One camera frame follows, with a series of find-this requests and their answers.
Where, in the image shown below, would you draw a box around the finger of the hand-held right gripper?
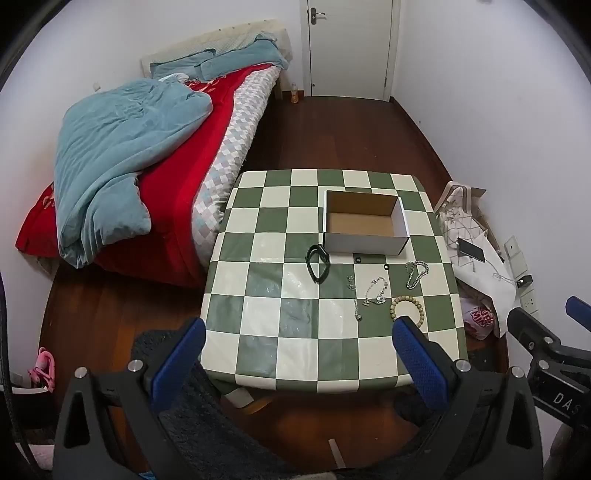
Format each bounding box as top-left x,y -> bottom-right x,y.
507,307 -> 561,365
566,296 -> 591,333

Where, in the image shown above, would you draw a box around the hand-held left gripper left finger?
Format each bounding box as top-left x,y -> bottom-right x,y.
52,316 -> 207,480

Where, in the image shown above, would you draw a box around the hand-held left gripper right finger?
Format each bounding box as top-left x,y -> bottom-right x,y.
392,315 -> 543,480

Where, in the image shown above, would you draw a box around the wooden bead bracelet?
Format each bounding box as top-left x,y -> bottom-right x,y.
389,296 -> 424,329

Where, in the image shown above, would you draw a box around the silver charm bracelet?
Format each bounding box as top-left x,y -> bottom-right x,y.
362,276 -> 389,306

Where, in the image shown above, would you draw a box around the thick silver chain bracelet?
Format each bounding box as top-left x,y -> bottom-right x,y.
405,261 -> 430,291

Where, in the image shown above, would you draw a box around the white cardboard box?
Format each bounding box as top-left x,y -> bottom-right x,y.
322,189 -> 410,257

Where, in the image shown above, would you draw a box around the black wristband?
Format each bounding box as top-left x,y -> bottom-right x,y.
307,244 -> 331,283

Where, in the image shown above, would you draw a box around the white cloth bag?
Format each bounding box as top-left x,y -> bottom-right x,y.
450,228 -> 518,337

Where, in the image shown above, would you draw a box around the black smartphone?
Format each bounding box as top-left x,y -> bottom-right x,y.
457,237 -> 486,263

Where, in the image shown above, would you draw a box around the table with checkered cloth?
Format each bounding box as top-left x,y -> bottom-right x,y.
199,169 -> 468,411

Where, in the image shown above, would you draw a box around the pink slippers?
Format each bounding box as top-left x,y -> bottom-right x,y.
28,347 -> 56,393

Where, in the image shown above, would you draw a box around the bed with red sheet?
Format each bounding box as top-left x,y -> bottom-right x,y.
15,65 -> 282,287

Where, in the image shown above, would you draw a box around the blue duvet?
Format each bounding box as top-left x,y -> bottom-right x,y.
54,78 -> 214,269

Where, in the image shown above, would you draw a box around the blue pillow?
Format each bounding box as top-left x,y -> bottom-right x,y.
150,50 -> 218,78

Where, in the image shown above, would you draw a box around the blue folded blanket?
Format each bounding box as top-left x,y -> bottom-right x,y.
199,39 -> 289,80

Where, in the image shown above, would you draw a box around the white door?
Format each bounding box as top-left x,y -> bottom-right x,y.
300,0 -> 400,101

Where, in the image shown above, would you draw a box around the white wall socket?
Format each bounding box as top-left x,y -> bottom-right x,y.
522,284 -> 541,315

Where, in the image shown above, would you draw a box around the grey wall plate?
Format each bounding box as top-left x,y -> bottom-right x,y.
503,235 -> 529,275

